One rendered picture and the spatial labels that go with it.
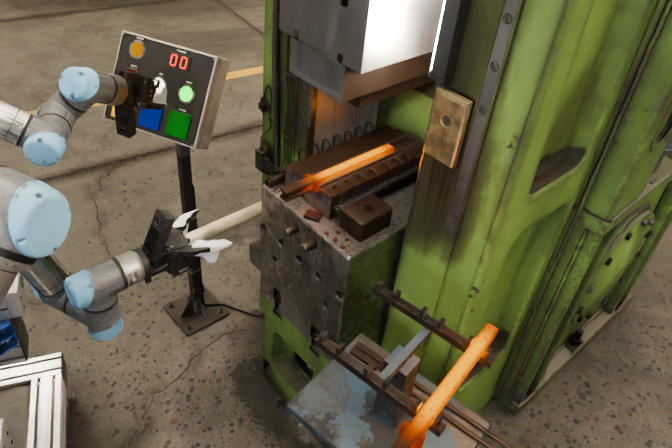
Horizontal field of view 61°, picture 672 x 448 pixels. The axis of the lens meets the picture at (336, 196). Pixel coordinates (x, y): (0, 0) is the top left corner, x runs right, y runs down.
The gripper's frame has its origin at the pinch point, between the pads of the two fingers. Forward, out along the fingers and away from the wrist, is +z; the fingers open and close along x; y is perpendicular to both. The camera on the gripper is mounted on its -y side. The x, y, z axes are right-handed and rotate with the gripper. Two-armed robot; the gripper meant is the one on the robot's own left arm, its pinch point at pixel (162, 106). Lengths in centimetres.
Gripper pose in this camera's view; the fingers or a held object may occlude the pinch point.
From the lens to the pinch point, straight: 169.4
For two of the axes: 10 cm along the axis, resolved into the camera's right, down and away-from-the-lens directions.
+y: 2.8, -9.5, -1.5
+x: -9.1, -3.1, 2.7
